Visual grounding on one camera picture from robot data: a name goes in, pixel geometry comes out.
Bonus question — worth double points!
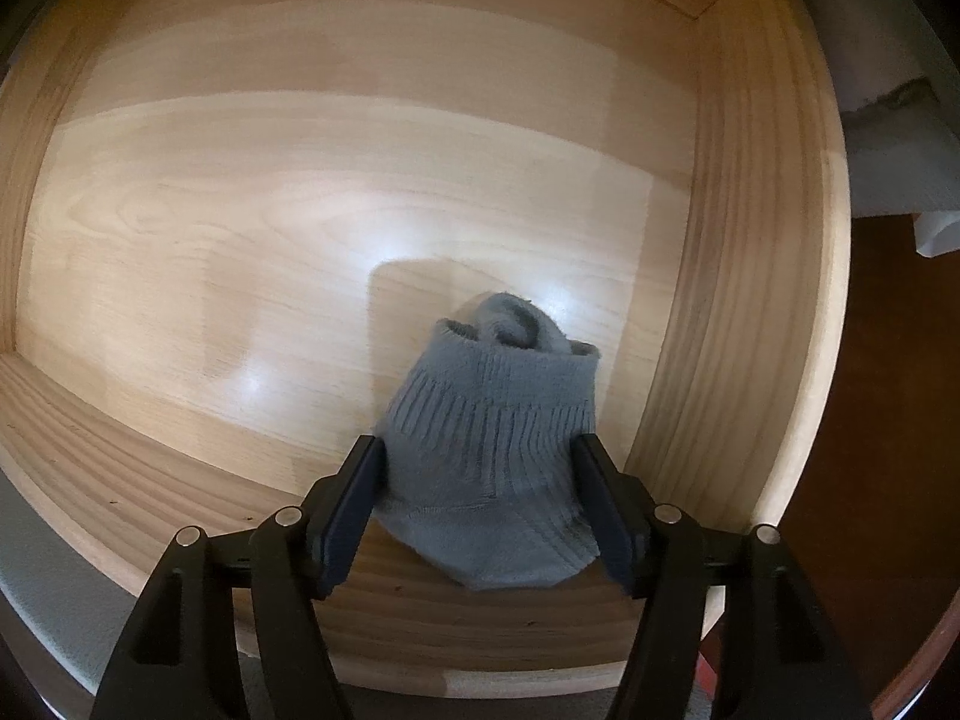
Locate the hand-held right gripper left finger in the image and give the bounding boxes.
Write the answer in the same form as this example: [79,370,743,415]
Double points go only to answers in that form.
[90,435,383,720]

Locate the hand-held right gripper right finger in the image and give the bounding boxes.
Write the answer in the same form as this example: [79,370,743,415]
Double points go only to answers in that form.
[574,435,871,720]

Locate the wooden drawer with white front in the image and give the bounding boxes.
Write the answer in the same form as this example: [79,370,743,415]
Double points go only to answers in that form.
[0,0,852,720]

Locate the grey sock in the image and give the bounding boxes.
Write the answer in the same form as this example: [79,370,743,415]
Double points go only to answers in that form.
[373,291,603,592]

